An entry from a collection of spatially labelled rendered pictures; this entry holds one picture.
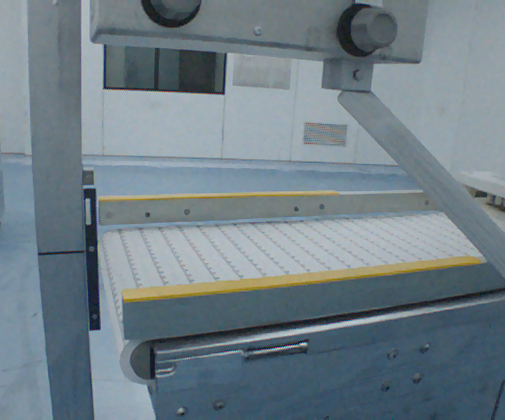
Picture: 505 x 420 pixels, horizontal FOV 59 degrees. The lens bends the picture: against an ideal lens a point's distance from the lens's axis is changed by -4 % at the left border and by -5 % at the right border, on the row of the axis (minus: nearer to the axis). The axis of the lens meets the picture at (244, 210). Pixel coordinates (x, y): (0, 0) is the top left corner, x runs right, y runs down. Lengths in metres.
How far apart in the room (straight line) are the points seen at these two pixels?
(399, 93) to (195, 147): 2.65
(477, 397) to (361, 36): 0.54
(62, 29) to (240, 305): 0.38
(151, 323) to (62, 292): 0.31
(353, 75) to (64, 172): 0.37
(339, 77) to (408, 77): 5.92
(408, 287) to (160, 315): 0.22
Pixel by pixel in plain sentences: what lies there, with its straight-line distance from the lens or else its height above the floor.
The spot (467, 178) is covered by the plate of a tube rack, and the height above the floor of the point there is 0.91.
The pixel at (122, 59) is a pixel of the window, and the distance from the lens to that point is 5.52.
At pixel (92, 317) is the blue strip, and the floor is 0.72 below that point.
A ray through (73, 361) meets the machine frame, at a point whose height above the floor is 0.65.
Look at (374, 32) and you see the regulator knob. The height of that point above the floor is 1.07.
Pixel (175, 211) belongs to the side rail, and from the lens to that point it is 0.61.
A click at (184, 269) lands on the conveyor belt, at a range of 0.48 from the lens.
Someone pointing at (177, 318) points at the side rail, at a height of 0.87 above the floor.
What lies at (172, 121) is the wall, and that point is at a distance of 5.52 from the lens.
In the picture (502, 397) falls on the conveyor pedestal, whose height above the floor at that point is 0.64.
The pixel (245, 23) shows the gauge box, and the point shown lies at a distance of 0.29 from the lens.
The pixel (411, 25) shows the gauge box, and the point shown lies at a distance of 0.35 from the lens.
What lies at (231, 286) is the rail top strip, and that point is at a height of 0.89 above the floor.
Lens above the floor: 1.04
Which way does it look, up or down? 16 degrees down
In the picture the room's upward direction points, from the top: 4 degrees clockwise
